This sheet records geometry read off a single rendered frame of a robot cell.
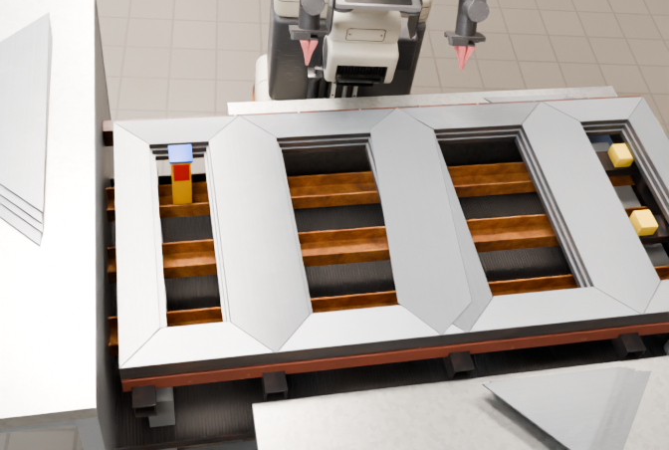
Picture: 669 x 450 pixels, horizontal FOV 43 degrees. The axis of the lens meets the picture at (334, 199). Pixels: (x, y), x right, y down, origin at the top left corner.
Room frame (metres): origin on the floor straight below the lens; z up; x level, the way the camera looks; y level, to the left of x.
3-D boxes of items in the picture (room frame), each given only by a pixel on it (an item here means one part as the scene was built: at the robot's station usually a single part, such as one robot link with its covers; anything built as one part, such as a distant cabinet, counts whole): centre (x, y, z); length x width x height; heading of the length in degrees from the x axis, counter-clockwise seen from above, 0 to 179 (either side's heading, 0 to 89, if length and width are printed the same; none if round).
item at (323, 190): (1.65, -0.17, 0.70); 1.66 x 0.08 x 0.05; 108
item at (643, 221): (1.58, -0.85, 0.79); 0.06 x 0.05 x 0.04; 18
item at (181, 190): (1.46, 0.41, 0.78); 0.05 x 0.05 x 0.19; 18
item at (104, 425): (1.28, 0.58, 0.50); 1.30 x 0.04 x 1.01; 18
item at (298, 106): (1.99, -0.27, 0.66); 1.30 x 0.20 x 0.03; 108
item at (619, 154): (1.83, -0.81, 0.79); 0.06 x 0.05 x 0.04; 18
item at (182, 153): (1.46, 0.41, 0.88); 0.06 x 0.06 x 0.02; 18
